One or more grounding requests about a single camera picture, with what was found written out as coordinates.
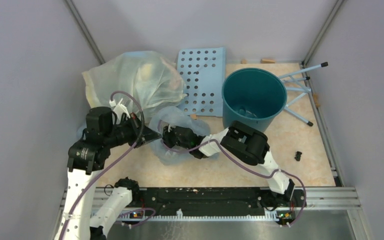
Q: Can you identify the light blue trash bag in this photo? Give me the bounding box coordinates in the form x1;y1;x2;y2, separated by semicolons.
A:
149;106;220;166

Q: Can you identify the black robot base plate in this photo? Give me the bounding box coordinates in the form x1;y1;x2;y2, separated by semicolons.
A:
129;187;306;217

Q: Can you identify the light blue perforated board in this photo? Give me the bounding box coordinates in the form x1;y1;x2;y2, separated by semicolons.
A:
177;47;226;117

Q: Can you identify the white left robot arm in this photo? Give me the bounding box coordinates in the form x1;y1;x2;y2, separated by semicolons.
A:
54;106;162;240

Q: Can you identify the blue crumpled bag at wall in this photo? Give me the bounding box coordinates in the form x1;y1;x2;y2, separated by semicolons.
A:
76;121;87;139

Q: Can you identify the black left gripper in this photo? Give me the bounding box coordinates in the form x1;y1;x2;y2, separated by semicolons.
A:
105;111;163;148

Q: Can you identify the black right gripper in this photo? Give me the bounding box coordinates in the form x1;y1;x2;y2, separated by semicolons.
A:
158;123;191;150

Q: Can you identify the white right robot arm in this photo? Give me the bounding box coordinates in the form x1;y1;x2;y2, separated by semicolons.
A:
162;120;295;206

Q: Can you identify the small black plastic part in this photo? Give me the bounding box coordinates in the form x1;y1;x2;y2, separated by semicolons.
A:
294;151;303;162

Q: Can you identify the light blue metal stool frame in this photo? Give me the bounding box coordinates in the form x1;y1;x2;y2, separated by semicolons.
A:
277;61;329;127

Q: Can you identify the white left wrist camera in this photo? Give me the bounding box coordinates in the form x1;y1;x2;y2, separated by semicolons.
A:
109;98;131;124

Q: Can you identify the light blue cable comb strip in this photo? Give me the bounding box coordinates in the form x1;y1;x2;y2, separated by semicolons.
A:
116;209;279;223

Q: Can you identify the large translucent yellowish bag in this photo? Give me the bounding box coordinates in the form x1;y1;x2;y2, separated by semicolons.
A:
82;51;186;123

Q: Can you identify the teal plastic trash bin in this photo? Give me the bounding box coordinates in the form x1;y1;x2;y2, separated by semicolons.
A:
221;68;288;132

